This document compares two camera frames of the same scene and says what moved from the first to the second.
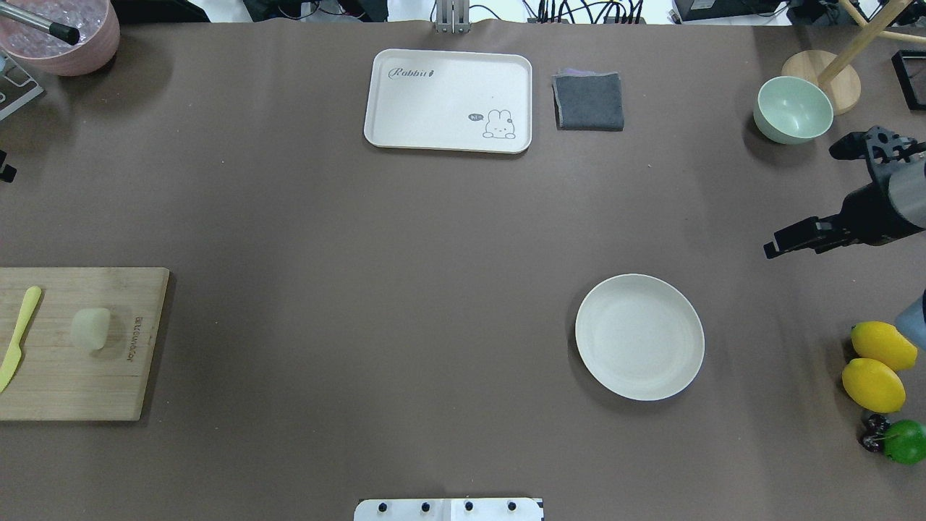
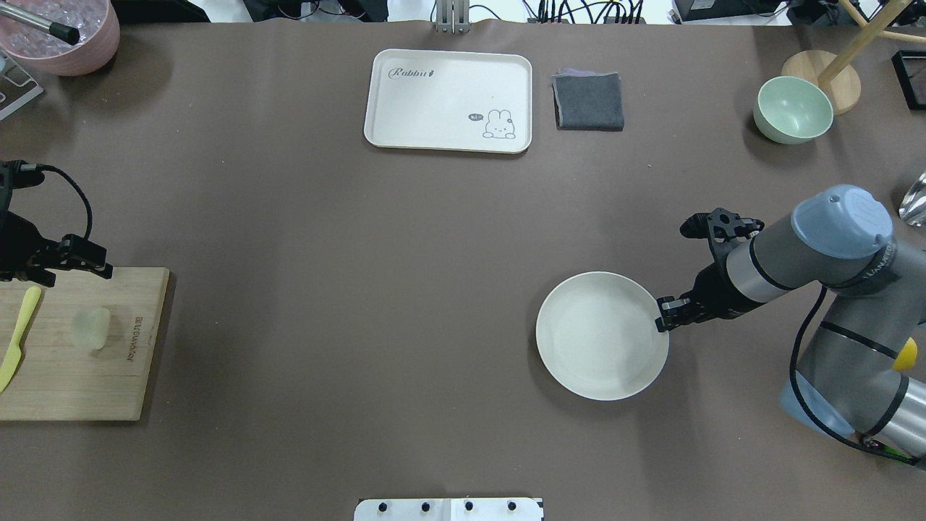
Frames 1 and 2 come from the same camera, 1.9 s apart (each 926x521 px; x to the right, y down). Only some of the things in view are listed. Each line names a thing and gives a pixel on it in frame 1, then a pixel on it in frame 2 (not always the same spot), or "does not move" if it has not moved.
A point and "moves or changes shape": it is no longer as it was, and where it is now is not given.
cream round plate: (639, 337) moves or changes shape
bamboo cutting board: (56, 380) does not move
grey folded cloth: (587, 100) does not move
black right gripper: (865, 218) to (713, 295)
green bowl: (789, 110) does not move
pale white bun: (89, 328) does not move
